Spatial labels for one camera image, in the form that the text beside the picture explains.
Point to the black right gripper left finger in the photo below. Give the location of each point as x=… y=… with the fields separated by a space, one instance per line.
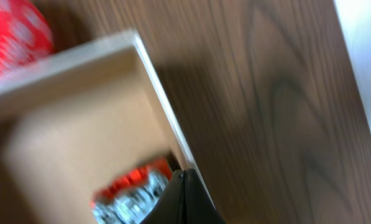
x=170 y=206

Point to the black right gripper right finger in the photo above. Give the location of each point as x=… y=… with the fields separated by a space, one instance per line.
x=198 y=206

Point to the red toy fire truck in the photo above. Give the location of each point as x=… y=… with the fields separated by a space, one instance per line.
x=129 y=198

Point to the beige cardboard box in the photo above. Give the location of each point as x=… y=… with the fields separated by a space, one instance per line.
x=72 y=123

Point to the red polyhedral die ball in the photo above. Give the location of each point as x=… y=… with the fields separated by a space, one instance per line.
x=24 y=35

